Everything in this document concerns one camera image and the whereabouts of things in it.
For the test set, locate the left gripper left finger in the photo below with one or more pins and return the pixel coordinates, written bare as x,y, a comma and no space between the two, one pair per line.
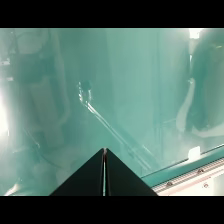
86,178

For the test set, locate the silver frame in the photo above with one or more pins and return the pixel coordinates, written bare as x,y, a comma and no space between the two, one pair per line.
196,181

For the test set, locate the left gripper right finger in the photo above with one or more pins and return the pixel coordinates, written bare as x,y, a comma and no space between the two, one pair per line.
125,180

